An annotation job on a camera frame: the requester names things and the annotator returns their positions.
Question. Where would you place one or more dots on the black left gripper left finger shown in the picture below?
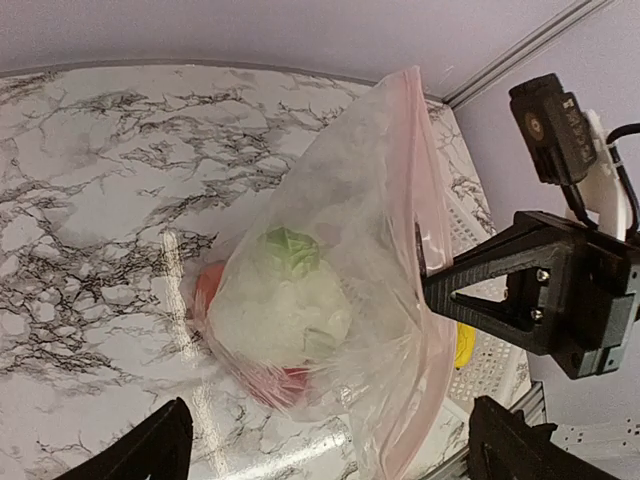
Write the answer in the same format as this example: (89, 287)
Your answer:
(157, 448)

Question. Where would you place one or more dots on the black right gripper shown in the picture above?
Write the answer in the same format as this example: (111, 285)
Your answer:
(571, 298)

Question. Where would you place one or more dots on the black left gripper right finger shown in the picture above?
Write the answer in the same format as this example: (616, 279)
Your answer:
(503, 446)

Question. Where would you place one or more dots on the red toy bell pepper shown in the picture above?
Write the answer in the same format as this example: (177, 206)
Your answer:
(280, 387)

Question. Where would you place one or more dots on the orange toy pumpkin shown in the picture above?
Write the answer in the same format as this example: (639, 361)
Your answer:
(207, 285)

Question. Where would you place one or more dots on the white toy cauliflower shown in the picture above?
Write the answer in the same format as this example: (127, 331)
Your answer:
(281, 304)

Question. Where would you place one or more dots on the clear zip top bag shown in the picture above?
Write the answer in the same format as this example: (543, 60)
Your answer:
(369, 190)

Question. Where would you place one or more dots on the white plastic mesh basket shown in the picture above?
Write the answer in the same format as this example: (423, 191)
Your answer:
(497, 367)

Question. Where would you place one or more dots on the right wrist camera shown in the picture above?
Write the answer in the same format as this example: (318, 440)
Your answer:
(570, 149)

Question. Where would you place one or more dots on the right aluminium frame post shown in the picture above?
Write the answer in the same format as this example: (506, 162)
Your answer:
(524, 50)

